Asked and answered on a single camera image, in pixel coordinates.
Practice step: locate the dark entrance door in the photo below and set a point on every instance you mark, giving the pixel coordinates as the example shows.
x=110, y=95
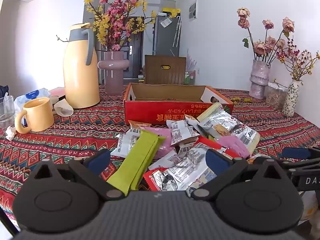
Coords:
x=136, y=62

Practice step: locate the fallen yellow petals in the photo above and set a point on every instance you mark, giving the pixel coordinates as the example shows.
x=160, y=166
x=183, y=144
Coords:
x=240, y=99

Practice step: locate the wet wipes pack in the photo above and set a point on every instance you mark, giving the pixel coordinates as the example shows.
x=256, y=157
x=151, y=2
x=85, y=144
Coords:
x=32, y=95

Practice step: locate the wooden chair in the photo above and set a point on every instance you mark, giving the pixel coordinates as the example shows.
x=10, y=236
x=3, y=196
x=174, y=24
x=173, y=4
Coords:
x=172, y=75

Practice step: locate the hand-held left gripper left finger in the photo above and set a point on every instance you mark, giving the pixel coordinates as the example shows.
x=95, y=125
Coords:
x=100, y=161

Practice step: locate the yellow box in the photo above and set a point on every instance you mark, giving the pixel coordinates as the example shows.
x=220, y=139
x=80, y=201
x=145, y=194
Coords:
x=166, y=9

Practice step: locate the clear glass cup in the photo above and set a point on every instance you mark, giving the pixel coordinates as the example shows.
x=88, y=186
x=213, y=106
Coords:
x=6, y=115

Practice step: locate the pink textured vase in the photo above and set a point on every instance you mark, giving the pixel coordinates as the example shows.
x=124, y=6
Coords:
x=260, y=80

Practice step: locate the red silver snack packet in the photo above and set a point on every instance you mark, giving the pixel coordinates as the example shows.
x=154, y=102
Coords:
x=160, y=180

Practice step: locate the grey refrigerator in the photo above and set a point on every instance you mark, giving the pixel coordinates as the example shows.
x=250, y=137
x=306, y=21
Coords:
x=165, y=40

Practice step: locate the yellow ceramic mug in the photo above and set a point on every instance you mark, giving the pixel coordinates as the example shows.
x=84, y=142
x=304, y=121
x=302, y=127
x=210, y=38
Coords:
x=40, y=115

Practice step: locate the pink snack packet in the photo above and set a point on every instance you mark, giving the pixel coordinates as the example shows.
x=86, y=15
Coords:
x=233, y=143
x=163, y=140

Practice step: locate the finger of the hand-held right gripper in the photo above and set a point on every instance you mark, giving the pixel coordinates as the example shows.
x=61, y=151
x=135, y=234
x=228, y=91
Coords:
x=297, y=153

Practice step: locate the dried pink roses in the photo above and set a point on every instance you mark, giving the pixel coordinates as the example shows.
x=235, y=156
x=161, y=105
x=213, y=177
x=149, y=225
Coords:
x=260, y=47

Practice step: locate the pile of mixed snack packets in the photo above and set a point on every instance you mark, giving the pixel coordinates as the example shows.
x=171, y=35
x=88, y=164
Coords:
x=182, y=130

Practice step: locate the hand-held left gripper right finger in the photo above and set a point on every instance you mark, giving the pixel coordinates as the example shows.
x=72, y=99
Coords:
x=215, y=158

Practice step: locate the cream box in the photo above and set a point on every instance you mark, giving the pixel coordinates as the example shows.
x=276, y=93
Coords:
x=171, y=1

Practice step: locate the red cardboard box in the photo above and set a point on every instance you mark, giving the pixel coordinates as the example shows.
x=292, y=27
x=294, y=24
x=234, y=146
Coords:
x=160, y=112

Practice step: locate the crumpled paper cup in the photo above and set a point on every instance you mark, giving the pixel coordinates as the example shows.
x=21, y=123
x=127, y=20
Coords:
x=62, y=107

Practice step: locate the berry and yellow twigs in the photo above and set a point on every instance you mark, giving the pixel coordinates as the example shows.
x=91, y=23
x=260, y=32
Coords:
x=298, y=72

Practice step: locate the small floral vase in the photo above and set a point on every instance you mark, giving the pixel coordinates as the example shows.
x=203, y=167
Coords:
x=290, y=100

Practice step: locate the glass jar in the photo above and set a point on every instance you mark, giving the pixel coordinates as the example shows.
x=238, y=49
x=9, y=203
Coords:
x=275, y=97

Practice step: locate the patterned red tablecloth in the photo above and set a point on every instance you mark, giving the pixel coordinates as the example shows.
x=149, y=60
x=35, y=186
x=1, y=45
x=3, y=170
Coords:
x=75, y=135

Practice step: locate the green snack bar packet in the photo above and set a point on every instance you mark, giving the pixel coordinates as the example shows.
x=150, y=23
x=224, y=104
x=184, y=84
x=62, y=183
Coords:
x=140, y=160

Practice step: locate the dark cloth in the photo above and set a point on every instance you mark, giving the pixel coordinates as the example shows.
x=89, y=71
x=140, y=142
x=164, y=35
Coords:
x=3, y=91

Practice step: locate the yellow thermos jug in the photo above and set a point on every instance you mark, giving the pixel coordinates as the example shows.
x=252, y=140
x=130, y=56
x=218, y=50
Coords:
x=80, y=80

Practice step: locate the pink and yellow blossom branches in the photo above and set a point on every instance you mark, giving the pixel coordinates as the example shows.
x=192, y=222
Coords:
x=116, y=17

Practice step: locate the white umbrella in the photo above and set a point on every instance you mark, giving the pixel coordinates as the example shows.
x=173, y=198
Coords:
x=178, y=30

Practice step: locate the stack of cream-edged packets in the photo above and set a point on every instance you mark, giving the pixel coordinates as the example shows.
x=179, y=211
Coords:
x=225, y=122

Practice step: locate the white tissue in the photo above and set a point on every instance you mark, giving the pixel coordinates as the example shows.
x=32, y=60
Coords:
x=10, y=132

